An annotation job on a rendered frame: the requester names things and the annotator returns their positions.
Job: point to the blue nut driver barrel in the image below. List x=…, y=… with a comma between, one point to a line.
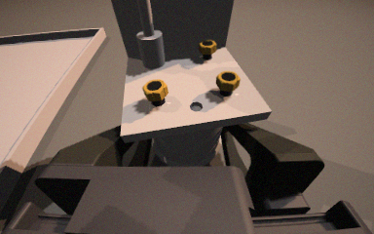
x=150, y=40

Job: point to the beige rectangular tray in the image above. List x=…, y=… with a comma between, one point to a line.
x=31, y=67

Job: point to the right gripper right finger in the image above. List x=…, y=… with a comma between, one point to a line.
x=278, y=165

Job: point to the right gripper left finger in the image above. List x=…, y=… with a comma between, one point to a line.
x=106, y=150

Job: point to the yellow hex nut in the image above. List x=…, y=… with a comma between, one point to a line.
x=227, y=81
x=155, y=90
x=207, y=47

